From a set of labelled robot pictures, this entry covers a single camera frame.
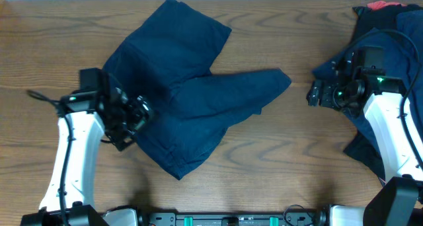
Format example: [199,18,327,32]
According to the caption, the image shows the dark blue shorts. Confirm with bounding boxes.
[103,0,291,179]

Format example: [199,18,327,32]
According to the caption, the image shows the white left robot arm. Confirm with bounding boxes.
[21,87,153,225]

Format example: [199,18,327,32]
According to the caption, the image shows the dark blue garment in pile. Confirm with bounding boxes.
[312,26,423,184]

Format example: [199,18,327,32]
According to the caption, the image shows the black garment in pile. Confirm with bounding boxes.
[351,4,422,41]

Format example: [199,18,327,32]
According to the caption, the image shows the red garment in pile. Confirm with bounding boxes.
[367,1,406,11]

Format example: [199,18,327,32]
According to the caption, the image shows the blue garment at right edge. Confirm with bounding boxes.
[397,10,422,83]

